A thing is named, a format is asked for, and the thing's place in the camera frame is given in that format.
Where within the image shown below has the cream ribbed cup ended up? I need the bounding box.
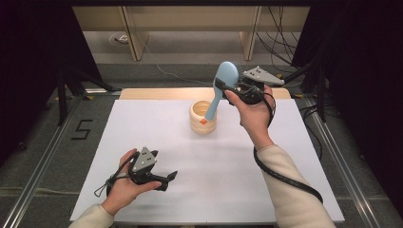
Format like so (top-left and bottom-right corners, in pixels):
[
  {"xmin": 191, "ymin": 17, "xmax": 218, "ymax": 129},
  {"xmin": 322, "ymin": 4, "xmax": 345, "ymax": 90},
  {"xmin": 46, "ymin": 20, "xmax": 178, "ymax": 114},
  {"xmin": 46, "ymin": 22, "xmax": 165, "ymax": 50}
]
[{"xmin": 188, "ymin": 100, "xmax": 219, "ymax": 136}]

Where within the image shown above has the wooden table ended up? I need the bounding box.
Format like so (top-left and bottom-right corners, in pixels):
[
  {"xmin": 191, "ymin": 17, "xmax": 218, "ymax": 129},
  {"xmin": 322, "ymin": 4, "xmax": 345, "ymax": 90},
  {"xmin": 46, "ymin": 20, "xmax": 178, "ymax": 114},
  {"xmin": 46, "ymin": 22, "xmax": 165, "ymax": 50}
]
[{"xmin": 119, "ymin": 87, "xmax": 292, "ymax": 101}]

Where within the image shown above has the bundle of black cables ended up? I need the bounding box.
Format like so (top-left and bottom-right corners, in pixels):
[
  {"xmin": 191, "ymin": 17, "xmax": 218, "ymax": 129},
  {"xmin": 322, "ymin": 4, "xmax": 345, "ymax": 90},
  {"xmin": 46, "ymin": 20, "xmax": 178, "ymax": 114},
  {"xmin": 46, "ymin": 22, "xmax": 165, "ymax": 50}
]
[{"xmin": 256, "ymin": 5, "xmax": 306, "ymax": 74}]

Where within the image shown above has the light blue hairbrush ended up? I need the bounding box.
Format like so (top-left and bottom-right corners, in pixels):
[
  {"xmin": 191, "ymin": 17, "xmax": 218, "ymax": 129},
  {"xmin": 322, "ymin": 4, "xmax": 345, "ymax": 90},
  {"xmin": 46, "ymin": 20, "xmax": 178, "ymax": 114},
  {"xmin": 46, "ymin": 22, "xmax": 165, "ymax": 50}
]
[{"xmin": 203, "ymin": 60, "xmax": 247, "ymax": 122}]

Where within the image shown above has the black metal stand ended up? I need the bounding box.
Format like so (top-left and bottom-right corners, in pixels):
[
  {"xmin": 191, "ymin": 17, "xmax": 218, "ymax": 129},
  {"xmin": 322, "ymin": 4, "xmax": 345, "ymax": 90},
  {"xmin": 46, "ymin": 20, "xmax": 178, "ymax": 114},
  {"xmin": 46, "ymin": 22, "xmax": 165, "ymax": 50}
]
[
  {"xmin": 271, "ymin": 58, "xmax": 328, "ymax": 124},
  {"xmin": 55, "ymin": 61, "xmax": 123, "ymax": 127}
]

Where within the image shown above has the white board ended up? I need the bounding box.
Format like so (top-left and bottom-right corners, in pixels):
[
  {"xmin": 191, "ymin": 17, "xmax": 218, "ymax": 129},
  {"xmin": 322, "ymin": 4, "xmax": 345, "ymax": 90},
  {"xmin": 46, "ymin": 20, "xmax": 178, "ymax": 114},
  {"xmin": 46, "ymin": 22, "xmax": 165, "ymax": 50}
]
[{"xmin": 69, "ymin": 98, "xmax": 346, "ymax": 223}]

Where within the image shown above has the metal floor rail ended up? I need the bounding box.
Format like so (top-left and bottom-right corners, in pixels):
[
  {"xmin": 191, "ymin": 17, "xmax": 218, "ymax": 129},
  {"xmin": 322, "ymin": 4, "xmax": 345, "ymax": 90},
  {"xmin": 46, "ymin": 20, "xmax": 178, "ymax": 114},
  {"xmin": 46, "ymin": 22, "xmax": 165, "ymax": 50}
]
[
  {"xmin": 302, "ymin": 94, "xmax": 383, "ymax": 228},
  {"xmin": 0, "ymin": 94, "xmax": 84, "ymax": 228}
]

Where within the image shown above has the beige wooden shelf frame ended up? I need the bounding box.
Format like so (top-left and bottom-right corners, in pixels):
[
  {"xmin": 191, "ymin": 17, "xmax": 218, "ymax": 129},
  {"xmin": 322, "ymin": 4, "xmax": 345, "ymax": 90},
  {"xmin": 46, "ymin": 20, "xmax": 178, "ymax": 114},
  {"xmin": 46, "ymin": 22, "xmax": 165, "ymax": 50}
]
[{"xmin": 72, "ymin": 5, "xmax": 311, "ymax": 62}]

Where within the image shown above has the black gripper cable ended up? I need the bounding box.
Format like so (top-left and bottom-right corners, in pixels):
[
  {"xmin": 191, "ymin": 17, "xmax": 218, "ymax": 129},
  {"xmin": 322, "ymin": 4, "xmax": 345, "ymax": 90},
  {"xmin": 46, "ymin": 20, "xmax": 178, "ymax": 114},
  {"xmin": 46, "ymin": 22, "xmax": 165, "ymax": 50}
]
[
  {"xmin": 93, "ymin": 151, "xmax": 141, "ymax": 199},
  {"xmin": 252, "ymin": 89, "xmax": 324, "ymax": 205}
]

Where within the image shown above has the person's left hand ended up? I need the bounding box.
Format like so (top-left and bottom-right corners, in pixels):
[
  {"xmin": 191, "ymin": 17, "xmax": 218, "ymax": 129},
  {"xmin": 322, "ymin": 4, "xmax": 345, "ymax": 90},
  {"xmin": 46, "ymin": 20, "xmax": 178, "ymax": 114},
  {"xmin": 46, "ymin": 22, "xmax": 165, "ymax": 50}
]
[{"xmin": 101, "ymin": 148, "xmax": 163, "ymax": 217}]

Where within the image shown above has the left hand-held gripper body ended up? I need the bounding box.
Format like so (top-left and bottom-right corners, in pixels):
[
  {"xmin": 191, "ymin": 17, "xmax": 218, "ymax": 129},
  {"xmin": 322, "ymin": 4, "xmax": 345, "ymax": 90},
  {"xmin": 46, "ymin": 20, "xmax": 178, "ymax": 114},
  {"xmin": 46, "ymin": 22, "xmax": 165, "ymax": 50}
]
[{"xmin": 127, "ymin": 145, "xmax": 169, "ymax": 192}]

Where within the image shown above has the black floor cable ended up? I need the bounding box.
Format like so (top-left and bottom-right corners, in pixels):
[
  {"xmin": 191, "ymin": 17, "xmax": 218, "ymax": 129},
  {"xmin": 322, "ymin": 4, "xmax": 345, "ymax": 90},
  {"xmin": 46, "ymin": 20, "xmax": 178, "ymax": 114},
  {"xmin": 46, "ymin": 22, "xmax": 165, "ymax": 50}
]
[{"xmin": 297, "ymin": 104, "xmax": 325, "ymax": 161}]

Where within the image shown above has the round floor outlet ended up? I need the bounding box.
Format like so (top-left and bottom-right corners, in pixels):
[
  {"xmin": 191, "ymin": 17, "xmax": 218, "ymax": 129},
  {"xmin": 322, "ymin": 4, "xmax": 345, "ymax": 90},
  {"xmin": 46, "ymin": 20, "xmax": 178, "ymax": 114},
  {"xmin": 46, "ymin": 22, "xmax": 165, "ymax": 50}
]
[{"xmin": 108, "ymin": 32, "xmax": 130, "ymax": 46}]

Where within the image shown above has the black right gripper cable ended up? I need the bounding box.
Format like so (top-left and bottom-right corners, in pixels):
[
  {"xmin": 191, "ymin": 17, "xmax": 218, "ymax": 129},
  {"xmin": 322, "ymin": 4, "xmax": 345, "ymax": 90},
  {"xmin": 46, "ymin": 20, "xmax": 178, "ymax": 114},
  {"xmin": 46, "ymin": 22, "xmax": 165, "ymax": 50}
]
[{"xmin": 252, "ymin": 89, "xmax": 324, "ymax": 205}]

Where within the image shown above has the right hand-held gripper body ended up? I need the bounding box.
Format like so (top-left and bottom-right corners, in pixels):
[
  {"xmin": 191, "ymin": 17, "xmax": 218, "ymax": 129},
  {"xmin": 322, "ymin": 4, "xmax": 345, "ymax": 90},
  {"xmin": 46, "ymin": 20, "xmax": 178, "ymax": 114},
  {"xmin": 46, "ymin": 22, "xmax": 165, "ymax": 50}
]
[{"xmin": 232, "ymin": 65, "xmax": 285, "ymax": 105}]

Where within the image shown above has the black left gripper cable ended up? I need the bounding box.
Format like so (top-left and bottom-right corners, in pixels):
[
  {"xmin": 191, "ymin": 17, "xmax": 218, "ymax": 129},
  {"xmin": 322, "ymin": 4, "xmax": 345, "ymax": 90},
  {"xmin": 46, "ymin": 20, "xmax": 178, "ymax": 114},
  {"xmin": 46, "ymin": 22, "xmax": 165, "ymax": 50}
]
[{"xmin": 93, "ymin": 151, "xmax": 141, "ymax": 199}]

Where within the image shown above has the person's right hand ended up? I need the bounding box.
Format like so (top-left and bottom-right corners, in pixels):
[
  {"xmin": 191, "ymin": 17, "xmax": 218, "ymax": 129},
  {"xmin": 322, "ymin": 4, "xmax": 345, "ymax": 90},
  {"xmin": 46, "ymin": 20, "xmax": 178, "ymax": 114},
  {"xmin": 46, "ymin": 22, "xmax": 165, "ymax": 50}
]
[{"xmin": 223, "ymin": 85, "xmax": 276, "ymax": 152}]

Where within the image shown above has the white floor cable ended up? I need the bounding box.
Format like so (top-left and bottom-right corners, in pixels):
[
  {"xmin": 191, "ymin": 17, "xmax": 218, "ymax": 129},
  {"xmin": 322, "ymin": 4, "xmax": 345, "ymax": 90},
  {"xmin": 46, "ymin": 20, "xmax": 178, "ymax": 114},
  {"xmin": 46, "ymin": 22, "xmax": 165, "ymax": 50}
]
[{"xmin": 143, "ymin": 43, "xmax": 300, "ymax": 88}]

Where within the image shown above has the black curtain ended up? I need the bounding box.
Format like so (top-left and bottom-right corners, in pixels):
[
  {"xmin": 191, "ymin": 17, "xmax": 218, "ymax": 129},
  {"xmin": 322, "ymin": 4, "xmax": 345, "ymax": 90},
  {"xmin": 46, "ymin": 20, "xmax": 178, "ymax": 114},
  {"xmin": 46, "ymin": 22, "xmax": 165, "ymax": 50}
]
[
  {"xmin": 290, "ymin": 0, "xmax": 403, "ymax": 210},
  {"xmin": 0, "ymin": 4, "xmax": 104, "ymax": 165}
]

